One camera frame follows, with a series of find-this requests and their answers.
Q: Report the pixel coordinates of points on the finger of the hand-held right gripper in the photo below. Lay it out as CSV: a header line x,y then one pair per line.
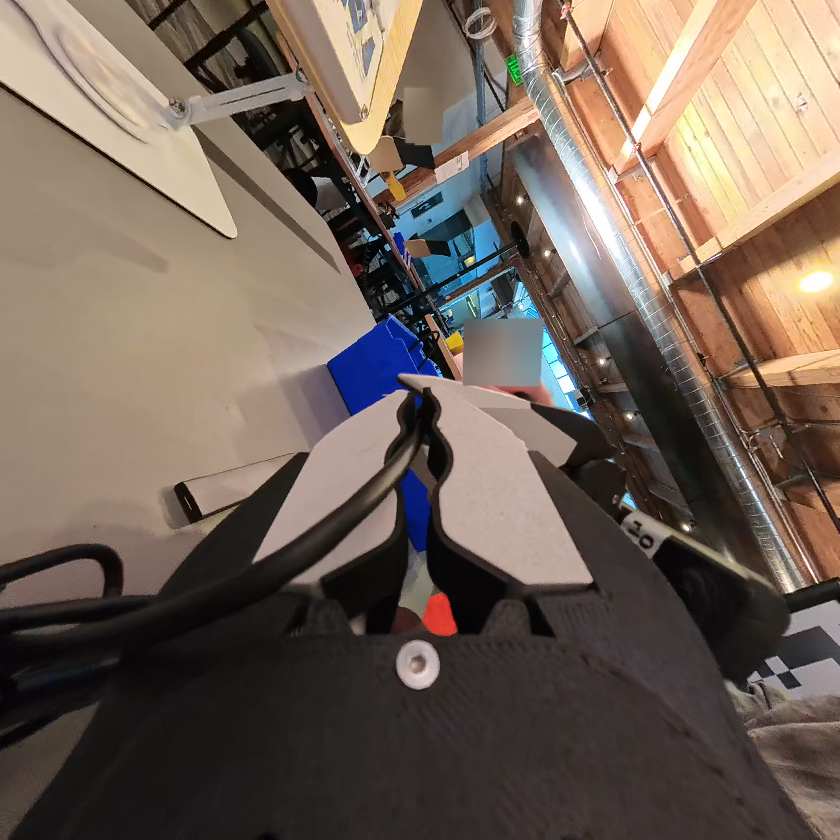
x,y
531,433
459,390

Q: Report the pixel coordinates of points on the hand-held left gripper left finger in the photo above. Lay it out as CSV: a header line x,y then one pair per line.
x,y
341,485

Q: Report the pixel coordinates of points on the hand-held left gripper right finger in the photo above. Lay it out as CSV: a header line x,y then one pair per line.
x,y
512,518

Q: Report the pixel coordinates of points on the blue plastic bin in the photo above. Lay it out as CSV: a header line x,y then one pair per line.
x,y
367,374

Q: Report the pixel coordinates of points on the slim dark usb hub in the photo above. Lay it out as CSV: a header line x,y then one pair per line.
x,y
229,489

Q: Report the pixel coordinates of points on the small yellow bin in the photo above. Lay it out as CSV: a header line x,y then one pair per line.
x,y
454,342

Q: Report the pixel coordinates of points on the white sign board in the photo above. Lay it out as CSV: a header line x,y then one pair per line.
x,y
814,649

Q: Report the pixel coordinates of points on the orange traffic cone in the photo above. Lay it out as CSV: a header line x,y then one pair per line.
x,y
438,617

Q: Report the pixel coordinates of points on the tilted board on white stand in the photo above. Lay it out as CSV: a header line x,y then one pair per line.
x,y
420,248
387,154

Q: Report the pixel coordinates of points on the black floor lamp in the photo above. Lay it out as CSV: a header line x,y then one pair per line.
x,y
522,239

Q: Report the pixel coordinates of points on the long wooden workbench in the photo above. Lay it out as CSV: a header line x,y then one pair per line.
x,y
367,203

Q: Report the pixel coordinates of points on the silver air duct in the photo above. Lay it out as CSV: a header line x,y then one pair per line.
x,y
656,315

